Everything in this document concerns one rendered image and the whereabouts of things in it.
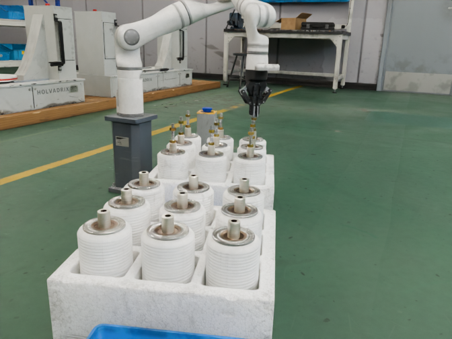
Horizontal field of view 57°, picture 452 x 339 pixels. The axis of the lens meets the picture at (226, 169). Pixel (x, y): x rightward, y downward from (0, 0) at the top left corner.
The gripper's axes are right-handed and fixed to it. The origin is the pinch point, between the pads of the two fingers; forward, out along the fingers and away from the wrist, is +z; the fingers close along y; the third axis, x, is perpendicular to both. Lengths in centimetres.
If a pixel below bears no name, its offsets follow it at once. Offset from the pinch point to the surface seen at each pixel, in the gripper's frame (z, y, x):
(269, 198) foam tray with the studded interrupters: 20.2, 12.9, 29.4
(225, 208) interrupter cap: 10, 41, 52
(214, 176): 15.6, 24.3, 17.1
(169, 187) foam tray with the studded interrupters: 18.8, 36.7, 12.1
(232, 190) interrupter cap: 10, 34, 44
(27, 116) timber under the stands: 30, 57, -187
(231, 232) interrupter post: 9, 47, 64
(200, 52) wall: -4, -232, -507
